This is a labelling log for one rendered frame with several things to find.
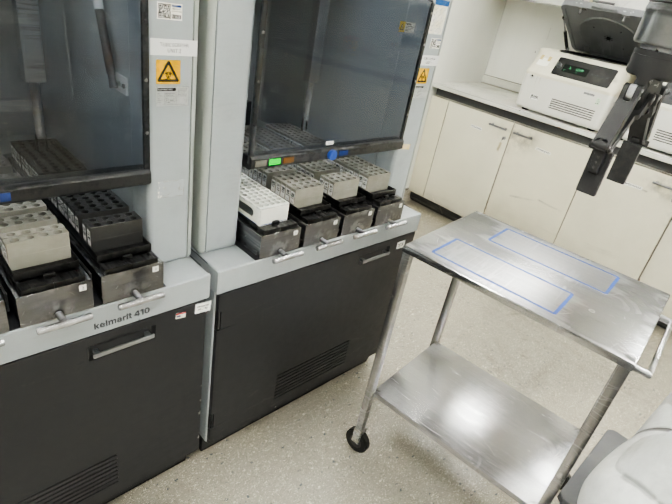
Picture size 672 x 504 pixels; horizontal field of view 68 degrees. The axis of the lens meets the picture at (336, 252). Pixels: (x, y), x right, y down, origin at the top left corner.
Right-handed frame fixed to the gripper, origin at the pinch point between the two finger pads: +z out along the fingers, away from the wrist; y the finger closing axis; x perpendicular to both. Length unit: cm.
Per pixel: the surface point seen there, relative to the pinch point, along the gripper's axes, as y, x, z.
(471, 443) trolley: 26, 10, 92
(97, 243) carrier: -55, 73, 36
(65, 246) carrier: -61, 74, 35
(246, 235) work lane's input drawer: -17, 72, 42
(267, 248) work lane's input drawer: -14, 66, 44
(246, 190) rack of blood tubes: -11, 81, 34
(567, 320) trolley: 22.4, 0.2, 38.0
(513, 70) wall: 282, 163, 16
